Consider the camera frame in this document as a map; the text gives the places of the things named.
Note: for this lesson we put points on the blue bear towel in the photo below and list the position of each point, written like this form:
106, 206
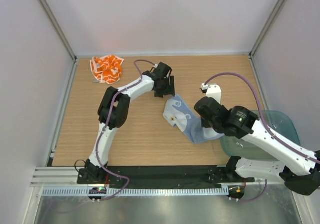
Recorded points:
178, 114

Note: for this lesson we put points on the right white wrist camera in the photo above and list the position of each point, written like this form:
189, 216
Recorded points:
212, 90

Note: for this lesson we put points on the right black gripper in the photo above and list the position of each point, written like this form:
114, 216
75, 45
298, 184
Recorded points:
204, 123

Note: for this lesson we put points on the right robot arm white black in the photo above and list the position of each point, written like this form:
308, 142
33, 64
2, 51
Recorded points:
297, 168

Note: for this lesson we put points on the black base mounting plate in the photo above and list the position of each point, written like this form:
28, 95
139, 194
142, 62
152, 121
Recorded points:
162, 177

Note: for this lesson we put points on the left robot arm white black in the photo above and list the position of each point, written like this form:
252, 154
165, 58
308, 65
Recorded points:
114, 109

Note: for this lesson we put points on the aluminium frame rail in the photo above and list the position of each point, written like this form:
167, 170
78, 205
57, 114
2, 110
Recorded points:
54, 176

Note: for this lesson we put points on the orange white patterned towel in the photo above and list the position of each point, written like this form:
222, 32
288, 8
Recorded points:
107, 69

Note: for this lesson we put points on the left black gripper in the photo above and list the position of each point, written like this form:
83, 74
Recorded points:
171, 91

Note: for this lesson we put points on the white slotted cable duct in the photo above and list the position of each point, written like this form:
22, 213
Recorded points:
105, 192

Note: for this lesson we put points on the clear teal plastic container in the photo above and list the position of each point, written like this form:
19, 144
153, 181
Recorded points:
278, 121

